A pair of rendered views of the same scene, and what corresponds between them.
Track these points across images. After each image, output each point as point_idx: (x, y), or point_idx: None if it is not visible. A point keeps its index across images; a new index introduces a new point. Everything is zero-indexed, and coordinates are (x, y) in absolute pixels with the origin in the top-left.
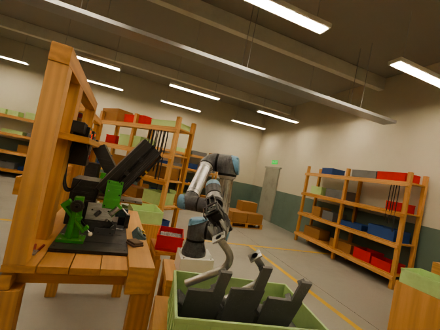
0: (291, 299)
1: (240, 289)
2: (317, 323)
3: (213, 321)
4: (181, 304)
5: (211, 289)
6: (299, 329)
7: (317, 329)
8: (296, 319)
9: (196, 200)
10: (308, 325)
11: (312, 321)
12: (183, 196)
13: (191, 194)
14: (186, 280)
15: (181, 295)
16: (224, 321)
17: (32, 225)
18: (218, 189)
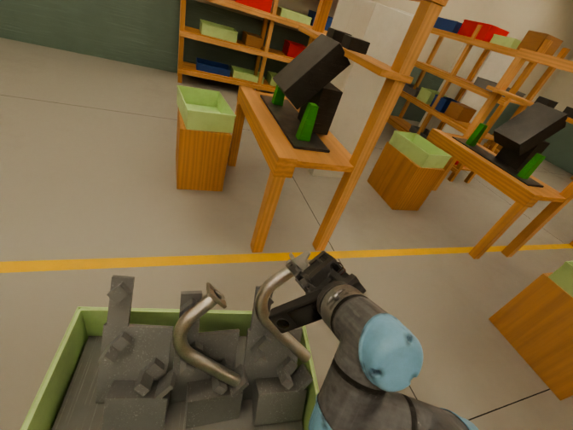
0: (129, 322)
1: (222, 330)
2: (71, 336)
3: None
4: (297, 368)
5: (268, 339)
6: (135, 309)
7: (72, 339)
8: (46, 424)
9: (407, 396)
10: (62, 372)
11: (65, 354)
12: (462, 419)
13: (448, 423)
14: (308, 351)
15: (303, 375)
16: (245, 313)
17: None
18: (356, 300)
